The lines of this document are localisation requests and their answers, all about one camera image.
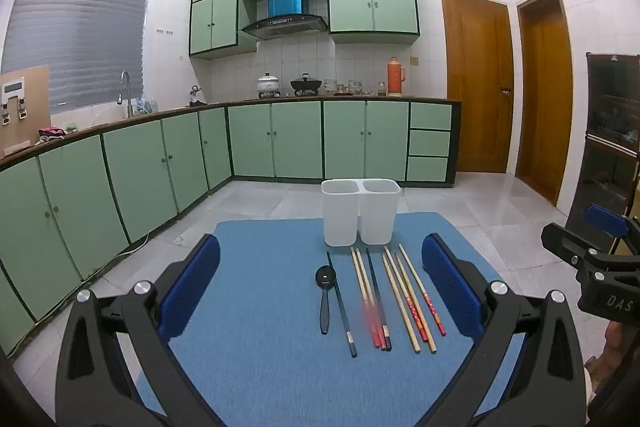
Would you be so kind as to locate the person's right hand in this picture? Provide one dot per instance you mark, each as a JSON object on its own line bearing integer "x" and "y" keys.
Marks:
{"x": 620, "y": 349}

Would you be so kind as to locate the wooden chopstick with red end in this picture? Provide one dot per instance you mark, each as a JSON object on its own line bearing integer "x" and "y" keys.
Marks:
{"x": 369, "y": 289}
{"x": 362, "y": 284}

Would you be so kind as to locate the chrome sink faucet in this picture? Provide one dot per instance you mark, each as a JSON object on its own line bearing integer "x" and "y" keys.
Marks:
{"x": 125, "y": 79}

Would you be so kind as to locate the wooden chopstick with red pattern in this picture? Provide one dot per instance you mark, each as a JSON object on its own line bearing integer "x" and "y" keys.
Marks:
{"x": 406, "y": 294}
{"x": 422, "y": 292}

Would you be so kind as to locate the blue table mat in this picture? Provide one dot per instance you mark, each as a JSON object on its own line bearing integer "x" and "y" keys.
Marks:
{"x": 280, "y": 372}

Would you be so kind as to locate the black glass-front cabinet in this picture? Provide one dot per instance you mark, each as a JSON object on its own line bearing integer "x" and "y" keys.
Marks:
{"x": 612, "y": 117}

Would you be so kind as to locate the red cloth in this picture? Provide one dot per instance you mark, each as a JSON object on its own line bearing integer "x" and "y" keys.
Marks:
{"x": 52, "y": 133}

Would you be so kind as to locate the black wok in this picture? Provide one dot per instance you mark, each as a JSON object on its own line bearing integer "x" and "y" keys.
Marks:
{"x": 306, "y": 83}

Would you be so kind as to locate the wall switch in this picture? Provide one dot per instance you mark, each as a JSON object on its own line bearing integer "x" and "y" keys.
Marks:
{"x": 414, "y": 60}

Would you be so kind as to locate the orange thermos flask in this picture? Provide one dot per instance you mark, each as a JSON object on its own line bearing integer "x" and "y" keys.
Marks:
{"x": 396, "y": 77}

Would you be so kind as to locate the grey window blind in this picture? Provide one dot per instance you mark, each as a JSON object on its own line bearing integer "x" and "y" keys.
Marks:
{"x": 75, "y": 32}

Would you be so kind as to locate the blue hood chimney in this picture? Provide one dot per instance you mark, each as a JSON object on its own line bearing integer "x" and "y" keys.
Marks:
{"x": 286, "y": 0}

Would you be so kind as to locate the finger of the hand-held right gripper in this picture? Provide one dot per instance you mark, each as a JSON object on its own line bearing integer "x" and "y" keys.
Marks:
{"x": 606, "y": 219}
{"x": 567, "y": 239}

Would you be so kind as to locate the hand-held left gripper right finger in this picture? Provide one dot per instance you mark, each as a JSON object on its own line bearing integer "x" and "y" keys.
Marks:
{"x": 447, "y": 279}

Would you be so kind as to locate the metal kettle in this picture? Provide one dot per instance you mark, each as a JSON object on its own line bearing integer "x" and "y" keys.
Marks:
{"x": 196, "y": 94}

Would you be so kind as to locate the plain wooden chopstick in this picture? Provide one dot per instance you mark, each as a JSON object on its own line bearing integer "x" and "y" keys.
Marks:
{"x": 400, "y": 302}
{"x": 417, "y": 307}

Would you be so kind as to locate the wooden board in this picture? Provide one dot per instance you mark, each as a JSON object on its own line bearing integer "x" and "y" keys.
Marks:
{"x": 37, "y": 99}

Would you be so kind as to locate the plain wooden door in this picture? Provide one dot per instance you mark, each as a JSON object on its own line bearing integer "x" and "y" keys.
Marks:
{"x": 545, "y": 97}

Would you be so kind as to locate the white two-compartment utensil holder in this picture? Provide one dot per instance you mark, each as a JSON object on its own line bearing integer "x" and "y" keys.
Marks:
{"x": 360, "y": 217}

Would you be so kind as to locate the white clamp device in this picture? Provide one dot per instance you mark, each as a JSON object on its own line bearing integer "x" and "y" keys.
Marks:
{"x": 12, "y": 99}

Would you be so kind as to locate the black range hood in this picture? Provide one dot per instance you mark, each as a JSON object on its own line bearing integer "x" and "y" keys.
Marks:
{"x": 285, "y": 27}

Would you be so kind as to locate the white cooking pot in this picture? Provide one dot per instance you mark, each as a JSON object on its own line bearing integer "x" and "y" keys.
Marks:
{"x": 268, "y": 84}

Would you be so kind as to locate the stack of bowls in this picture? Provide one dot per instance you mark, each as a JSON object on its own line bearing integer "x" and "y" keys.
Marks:
{"x": 330, "y": 86}

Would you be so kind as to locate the black chopstick with silver band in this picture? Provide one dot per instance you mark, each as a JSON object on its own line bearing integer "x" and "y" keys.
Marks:
{"x": 378, "y": 297}
{"x": 341, "y": 304}

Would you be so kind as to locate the glass jar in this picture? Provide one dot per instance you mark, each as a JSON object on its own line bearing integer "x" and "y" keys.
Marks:
{"x": 355, "y": 86}

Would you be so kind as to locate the black spoon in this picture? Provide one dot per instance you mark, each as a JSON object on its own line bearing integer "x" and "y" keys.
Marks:
{"x": 325, "y": 278}

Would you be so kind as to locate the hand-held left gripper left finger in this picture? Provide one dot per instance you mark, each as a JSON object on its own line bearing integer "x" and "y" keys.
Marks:
{"x": 192, "y": 279}

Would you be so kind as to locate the wall sockets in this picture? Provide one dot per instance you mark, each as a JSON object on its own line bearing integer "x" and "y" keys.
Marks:
{"x": 165, "y": 31}

